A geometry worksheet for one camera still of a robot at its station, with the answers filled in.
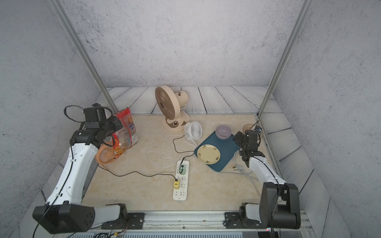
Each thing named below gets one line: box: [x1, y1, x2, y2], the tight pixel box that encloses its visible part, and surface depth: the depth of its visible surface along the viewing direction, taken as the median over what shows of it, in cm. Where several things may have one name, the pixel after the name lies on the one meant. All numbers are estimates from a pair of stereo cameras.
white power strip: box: [172, 160, 190, 201], surface depth 84 cm
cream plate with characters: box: [196, 143, 221, 165], surface depth 98 cm
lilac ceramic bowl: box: [215, 123, 233, 140], surface depth 105 cm
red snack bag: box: [111, 107, 139, 156], surface depth 82 cm
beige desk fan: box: [154, 84, 190, 132], surface depth 101 cm
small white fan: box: [184, 120, 203, 146], surface depth 101 cm
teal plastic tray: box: [194, 130, 241, 173], surface depth 100 cm
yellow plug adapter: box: [173, 179, 180, 190], surface depth 81 cm
